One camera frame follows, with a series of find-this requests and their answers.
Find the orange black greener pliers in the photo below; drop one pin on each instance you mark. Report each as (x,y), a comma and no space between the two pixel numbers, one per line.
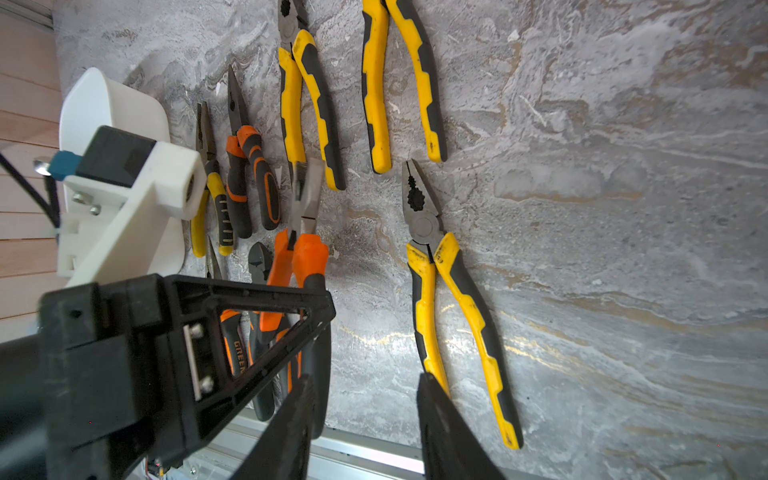
(229,320)

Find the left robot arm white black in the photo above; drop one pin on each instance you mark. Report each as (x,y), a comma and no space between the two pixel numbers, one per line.
(219,397)

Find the white plastic storage box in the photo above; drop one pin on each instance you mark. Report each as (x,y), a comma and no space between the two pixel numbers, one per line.
(96,101)

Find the yellow black long-nose pliers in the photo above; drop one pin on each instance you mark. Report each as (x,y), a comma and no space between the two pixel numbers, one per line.
(214,190)

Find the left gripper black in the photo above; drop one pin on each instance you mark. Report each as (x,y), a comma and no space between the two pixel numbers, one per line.
(108,378)

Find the orange black long-nose pliers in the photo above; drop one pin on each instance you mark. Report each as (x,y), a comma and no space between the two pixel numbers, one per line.
(248,168)

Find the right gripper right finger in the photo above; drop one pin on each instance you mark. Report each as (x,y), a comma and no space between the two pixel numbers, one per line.
(449,448)

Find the aluminium rail frame front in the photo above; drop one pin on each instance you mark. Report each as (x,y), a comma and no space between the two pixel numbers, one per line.
(335,455)

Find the yellow handled pliers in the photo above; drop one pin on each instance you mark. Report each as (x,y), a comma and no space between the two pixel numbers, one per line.
(399,76)

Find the orange black combination pliers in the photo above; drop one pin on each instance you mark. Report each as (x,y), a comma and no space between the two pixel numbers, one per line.
(300,254)

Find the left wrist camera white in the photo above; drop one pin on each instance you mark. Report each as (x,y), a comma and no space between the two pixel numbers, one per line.
(125,188)

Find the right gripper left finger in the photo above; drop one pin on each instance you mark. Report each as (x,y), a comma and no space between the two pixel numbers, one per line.
(283,449)

